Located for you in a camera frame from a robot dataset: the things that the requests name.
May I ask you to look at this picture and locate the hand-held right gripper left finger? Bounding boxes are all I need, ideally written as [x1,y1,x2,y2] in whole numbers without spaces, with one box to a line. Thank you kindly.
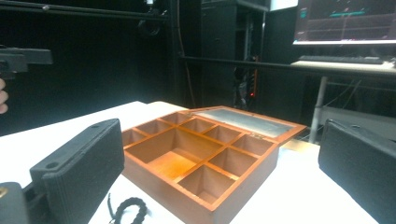
[29,118,125,224]

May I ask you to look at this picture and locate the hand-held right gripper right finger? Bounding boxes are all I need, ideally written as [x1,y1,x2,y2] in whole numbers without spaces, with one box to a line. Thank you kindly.
[318,119,396,224]

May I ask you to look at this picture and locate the black cable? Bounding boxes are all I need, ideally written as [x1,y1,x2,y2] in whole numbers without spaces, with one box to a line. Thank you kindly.
[106,192,149,224]

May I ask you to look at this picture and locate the wooden compartment box with lid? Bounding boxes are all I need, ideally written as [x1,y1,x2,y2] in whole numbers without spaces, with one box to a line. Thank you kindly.
[120,105,308,224]

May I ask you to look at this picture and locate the desk with metal leg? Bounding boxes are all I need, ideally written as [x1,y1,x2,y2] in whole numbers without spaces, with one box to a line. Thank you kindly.
[290,60,396,145]

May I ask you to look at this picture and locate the computer monitor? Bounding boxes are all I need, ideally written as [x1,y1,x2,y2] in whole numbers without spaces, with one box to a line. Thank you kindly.
[292,0,396,47]

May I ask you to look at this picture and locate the black equipment rack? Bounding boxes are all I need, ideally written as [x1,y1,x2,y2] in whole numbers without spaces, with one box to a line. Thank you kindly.
[200,0,271,110]

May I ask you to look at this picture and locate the black metal frame bar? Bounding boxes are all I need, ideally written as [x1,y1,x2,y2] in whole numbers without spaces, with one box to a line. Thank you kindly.
[0,0,171,22]

